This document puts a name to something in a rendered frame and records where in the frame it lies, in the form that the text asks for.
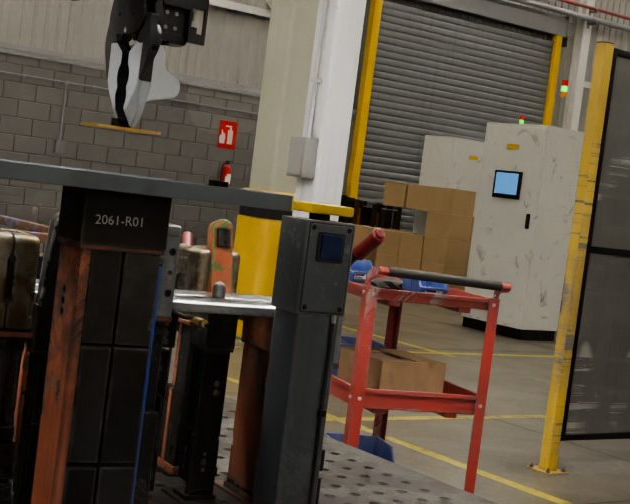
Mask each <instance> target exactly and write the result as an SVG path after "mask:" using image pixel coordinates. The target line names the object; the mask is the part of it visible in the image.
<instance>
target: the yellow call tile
mask: <svg viewBox="0 0 630 504"><path fill-rule="evenodd" d="M292 210H297V211H303V212H309V219H314V220H322V221H330V217H331V215H334V216H343V217H353V215H354V208H352V207H346V206H339V205H332V204H325V203H317V202H308V201H299V200H293V202H292Z"/></svg>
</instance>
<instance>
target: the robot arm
mask: <svg viewBox="0 0 630 504"><path fill-rule="evenodd" d="M209 2H210V0H114V1H113V5H112V10H111V15H110V22H109V27H108V31H107V36H106V43H105V63H106V78H107V79H108V89H109V94H110V98H111V103H112V107H113V110H114V114H115V117H116V118H121V119H127V122H128V125H129V127H132V128H135V127H136V125H137V123H138V121H139V119H140V117H141V115H142V112H143V109H144V106H145V103H146V102H150V101H157V100H164V99H171V98H174V97H176V96H177V95H178V93H179V91H180V83H179V81H178V79H176V78H175V77H174V76H173V75H172V74H170V73H169V72H168V71H167V70H166V67H165V60H166V53H165V50H164V48H163V47H162V45H164V46H169V47H181V46H185V45H186V44H187V43H191V44H196V45H201V46H204V43H205V34H206V26H207V18H208V10H209ZM193 9H196V10H200V11H204V16H203V25H202V33H201V35H199V34H196V33H197V28H195V27H191V25H192V21H194V14H195V12H193ZM132 39H133V40H134V41H138V43H136V44H131V45H129V42H130V41H131V40H132Z"/></svg>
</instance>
